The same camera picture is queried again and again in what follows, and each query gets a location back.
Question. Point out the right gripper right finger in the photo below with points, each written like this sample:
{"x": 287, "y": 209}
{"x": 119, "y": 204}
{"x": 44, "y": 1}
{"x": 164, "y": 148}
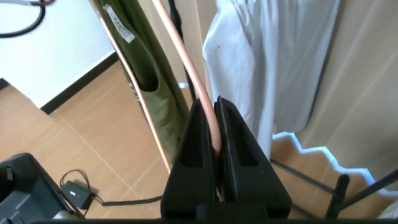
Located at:
{"x": 255, "y": 186}

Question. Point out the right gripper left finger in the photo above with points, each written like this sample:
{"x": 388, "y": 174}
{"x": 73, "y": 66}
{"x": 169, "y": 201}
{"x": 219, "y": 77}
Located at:
{"x": 189, "y": 180}

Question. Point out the green garment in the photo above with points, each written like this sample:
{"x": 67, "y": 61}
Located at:
{"x": 161, "y": 102}

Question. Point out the pink clothes hanger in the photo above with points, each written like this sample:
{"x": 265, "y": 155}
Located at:
{"x": 192, "y": 74}

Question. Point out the pale grey shorts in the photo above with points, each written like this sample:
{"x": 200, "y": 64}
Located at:
{"x": 248, "y": 62}

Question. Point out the black clothes rack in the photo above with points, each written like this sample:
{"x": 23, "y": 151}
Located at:
{"x": 339, "y": 193}

